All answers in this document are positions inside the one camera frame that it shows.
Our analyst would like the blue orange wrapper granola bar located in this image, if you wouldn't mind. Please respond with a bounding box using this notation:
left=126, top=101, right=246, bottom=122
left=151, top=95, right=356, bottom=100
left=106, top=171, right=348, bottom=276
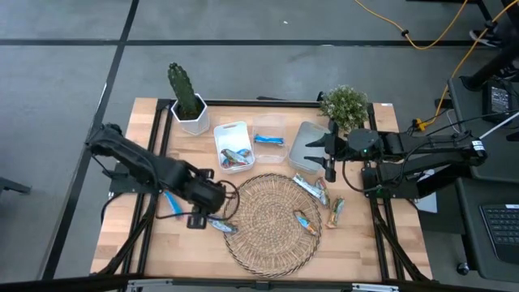
left=294, top=209, right=321, bottom=237

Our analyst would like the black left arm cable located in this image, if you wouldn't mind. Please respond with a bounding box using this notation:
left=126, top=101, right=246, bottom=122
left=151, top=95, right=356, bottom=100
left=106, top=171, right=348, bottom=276
left=155, top=179, right=241, bottom=222

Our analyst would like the silver aluminium rail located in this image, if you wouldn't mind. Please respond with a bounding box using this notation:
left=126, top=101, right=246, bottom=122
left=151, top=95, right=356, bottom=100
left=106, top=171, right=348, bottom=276
left=127, top=278, right=175, bottom=292
left=352, top=282, right=401, bottom=292

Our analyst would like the black keyboard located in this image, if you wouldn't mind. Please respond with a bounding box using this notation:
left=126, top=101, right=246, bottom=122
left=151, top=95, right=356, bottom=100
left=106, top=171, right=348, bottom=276
left=479, top=202, right=519, bottom=267

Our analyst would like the small bushy green plant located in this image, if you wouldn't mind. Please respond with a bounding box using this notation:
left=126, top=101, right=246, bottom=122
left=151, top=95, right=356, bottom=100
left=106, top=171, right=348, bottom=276
left=319, top=84, right=371, bottom=133

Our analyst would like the green red wrapper granola bar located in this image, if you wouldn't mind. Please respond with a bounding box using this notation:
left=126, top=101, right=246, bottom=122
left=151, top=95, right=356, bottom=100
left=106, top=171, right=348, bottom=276
left=315, top=178, right=332, bottom=208

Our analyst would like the round woven straw mat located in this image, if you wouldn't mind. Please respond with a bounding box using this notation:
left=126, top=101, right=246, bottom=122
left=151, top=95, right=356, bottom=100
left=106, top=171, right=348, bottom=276
left=221, top=173, right=324, bottom=279

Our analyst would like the person's shoe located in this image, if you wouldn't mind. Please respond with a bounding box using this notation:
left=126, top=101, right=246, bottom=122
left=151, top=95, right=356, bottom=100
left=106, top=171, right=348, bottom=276
left=469, top=28, right=504, bottom=49

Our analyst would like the green orange wrapper granola bar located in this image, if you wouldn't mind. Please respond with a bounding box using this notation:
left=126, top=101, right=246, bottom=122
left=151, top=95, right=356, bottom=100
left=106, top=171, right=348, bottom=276
left=326, top=197, right=345, bottom=229

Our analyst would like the yellow power plug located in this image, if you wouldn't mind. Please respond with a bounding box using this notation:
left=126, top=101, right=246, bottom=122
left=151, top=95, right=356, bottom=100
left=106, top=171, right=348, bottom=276
left=412, top=117, right=431, bottom=133

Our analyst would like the black furniture foot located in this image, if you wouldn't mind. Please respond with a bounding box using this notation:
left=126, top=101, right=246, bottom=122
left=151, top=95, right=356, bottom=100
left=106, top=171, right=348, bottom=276
left=0, top=176, right=32, bottom=196

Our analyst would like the yellow cable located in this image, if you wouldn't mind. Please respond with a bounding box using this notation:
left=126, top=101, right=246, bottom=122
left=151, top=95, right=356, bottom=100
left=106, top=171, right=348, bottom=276
left=354, top=0, right=470, bottom=52
left=434, top=0, right=519, bottom=119

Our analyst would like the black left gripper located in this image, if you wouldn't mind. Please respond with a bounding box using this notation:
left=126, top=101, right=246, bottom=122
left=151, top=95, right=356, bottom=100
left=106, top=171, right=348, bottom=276
left=182, top=168, right=227, bottom=230

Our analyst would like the black aluminium table frame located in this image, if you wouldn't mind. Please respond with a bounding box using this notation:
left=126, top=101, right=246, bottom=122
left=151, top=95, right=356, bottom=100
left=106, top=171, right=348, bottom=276
left=0, top=97, right=519, bottom=292

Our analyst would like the black device with label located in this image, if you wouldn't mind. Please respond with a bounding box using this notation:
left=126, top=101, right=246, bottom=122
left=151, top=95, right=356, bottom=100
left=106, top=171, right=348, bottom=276
left=482, top=79, right=514, bottom=125

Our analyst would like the green cactus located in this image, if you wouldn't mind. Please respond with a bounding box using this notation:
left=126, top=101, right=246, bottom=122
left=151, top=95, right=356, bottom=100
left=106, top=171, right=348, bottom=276
left=167, top=62, right=203, bottom=121

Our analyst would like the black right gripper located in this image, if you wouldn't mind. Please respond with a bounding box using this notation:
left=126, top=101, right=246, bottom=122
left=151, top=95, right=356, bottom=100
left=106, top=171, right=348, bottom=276
left=303, top=121, right=385, bottom=183

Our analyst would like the clear container right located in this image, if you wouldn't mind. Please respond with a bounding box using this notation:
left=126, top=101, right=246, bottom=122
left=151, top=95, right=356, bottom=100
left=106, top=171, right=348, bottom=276
left=287, top=120, right=332, bottom=175

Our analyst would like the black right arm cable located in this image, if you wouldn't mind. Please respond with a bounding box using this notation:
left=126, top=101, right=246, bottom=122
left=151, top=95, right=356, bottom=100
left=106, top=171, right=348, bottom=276
left=341, top=160, right=384, bottom=194

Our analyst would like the black chair base leg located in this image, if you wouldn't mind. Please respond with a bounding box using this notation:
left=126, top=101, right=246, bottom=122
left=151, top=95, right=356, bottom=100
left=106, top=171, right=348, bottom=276
left=461, top=38, right=519, bottom=92

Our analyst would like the clear plastic bin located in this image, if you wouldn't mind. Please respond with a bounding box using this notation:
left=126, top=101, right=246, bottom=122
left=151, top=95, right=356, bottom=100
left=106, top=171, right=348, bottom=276
left=251, top=114, right=290, bottom=165

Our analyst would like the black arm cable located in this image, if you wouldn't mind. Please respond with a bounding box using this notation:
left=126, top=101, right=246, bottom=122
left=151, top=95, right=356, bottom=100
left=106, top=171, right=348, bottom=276
left=341, top=160, right=384, bottom=194
left=155, top=179, right=241, bottom=222

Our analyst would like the white cable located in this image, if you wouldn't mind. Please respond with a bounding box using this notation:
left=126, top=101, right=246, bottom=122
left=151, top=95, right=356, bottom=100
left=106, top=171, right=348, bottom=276
left=478, top=121, right=519, bottom=140

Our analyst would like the white plastic bin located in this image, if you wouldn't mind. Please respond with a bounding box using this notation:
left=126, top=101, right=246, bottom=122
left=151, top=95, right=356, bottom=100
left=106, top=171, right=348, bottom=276
left=212, top=120, right=256, bottom=174

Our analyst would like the white hexagonal plant pot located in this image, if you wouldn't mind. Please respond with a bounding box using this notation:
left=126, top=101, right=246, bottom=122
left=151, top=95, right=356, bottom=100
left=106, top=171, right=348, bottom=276
left=170, top=92, right=211, bottom=136

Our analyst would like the black keyboard desk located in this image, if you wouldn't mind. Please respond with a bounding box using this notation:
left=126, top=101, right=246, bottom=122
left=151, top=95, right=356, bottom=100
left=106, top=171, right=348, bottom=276
left=456, top=178, right=519, bottom=284

